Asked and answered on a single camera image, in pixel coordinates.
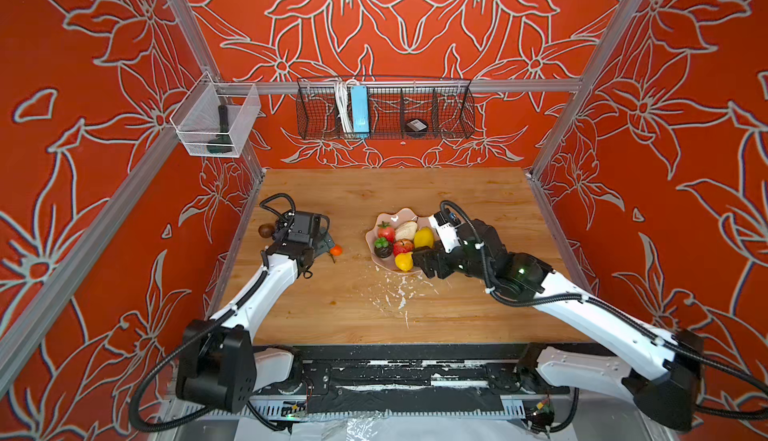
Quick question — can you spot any small yellow lemon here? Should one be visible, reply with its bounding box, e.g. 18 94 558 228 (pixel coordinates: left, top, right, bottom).
394 252 414 272

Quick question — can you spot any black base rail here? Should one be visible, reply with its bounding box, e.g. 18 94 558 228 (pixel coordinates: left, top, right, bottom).
252 343 571 421

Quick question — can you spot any pink scalloped fruit bowl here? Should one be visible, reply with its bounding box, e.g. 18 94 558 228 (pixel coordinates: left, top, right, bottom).
364 208 440 274

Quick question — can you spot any red wrinkled strawberry fruit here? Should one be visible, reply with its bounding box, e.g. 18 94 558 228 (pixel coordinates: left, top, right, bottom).
393 239 414 256

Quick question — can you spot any dark green brush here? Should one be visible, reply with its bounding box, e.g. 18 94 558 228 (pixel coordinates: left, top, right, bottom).
206 104 234 154

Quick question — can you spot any beige garlic-like fruit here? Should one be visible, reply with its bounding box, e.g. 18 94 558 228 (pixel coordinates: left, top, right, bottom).
395 220 419 241

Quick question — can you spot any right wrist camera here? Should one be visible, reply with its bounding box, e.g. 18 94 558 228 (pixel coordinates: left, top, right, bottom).
429 210 461 253

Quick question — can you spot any black wire basket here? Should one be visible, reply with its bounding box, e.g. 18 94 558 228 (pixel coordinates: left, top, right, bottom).
296 75 477 141

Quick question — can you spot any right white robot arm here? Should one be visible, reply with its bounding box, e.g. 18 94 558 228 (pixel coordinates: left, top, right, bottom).
413 213 704 432

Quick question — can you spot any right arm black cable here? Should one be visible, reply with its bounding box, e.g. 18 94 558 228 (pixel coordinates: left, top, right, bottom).
439 199 768 424

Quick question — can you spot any clear plastic bin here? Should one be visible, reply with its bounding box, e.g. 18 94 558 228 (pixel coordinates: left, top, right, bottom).
170 72 261 158

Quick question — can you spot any brown kiwi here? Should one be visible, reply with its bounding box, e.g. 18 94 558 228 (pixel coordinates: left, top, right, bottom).
258 223 276 239

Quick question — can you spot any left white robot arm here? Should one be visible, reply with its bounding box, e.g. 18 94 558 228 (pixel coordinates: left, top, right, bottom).
175 211 335 413

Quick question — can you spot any light blue box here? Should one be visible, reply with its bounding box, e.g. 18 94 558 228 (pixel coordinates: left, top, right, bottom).
349 85 370 138

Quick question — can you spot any large yellow lemon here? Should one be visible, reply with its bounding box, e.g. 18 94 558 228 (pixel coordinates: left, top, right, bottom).
413 226 435 249

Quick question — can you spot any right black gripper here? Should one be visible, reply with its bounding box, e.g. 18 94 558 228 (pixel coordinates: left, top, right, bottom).
408 236 496 284

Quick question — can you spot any black round puck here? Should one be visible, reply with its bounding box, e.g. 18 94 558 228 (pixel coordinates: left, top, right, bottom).
404 118 429 138

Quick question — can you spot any white coiled cable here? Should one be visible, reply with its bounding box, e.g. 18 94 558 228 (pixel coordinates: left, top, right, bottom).
333 79 354 135

